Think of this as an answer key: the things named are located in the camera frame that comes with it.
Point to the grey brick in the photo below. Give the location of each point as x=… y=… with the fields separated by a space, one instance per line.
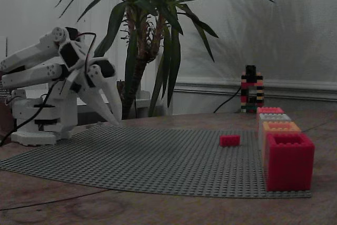
x=275 y=117

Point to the pink hollow Lego block stack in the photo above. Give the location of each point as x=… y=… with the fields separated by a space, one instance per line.
x=269 y=110

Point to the orange brick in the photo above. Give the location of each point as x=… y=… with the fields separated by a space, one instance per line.
x=283 y=127

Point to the multicolour brick tower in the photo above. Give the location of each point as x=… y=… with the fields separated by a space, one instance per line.
x=246 y=96

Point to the small black webcam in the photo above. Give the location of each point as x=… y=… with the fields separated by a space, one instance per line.
x=251 y=69

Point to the tall green yucca plant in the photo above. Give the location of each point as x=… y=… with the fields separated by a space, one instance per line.
x=137 y=72

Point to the small red brick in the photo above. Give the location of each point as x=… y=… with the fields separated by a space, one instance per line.
x=229 y=140

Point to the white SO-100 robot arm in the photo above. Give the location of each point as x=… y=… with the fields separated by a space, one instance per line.
x=31 y=53

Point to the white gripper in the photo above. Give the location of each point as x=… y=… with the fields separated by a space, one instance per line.
x=85 y=80

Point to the red flat brick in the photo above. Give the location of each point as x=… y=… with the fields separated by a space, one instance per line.
x=289 y=167

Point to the grey studded baseplate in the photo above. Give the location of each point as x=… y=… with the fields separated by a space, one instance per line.
x=137 y=159

